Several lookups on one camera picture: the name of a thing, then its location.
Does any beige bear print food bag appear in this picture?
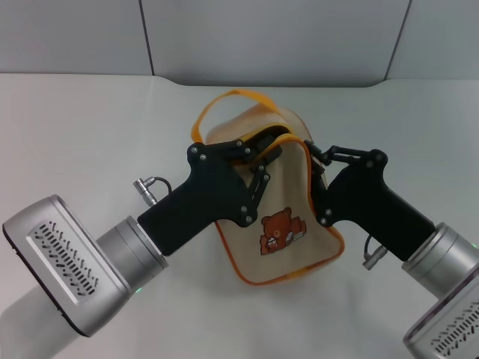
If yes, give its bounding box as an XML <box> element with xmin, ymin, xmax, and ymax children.
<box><xmin>190</xmin><ymin>87</ymin><xmax>346</xmax><ymax>288</ymax></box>

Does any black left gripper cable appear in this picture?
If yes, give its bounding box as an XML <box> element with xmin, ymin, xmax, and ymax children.
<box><xmin>131</xmin><ymin>176</ymin><xmax>174</xmax><ymax>207</ymax></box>

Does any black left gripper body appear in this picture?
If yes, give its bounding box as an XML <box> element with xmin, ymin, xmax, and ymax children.
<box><xmin>136</xmin><ymin>141</ymin><xmax>260</xmax><ymax>258</ymax></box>

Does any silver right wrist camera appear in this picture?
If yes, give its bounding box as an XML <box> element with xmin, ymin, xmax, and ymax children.
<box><xmin>401</xmin><ymin>267</ymin><xmax>479</xmax><ymax>359</ymax></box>

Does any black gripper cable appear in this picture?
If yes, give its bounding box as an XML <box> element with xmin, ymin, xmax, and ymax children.
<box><xmin>361</xmin><ymin>233</ymin><xmax>391</xmax><ymax>271</ymax></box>
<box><xmin>131</xmin><ymin>176</ymin><xmax>174</xmax><ymax>207</ymax></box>

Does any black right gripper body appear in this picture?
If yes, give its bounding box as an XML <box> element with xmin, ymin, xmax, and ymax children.
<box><xmin>314</xmin><ymin>148</ymin><xmax>438</xmax><ymax>263</ymax></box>

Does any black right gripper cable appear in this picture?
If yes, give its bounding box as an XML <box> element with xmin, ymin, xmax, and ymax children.
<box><xmin>361</xmin><ymin>233</ymin><xmax>391</xmax><ymax>271</ymax></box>

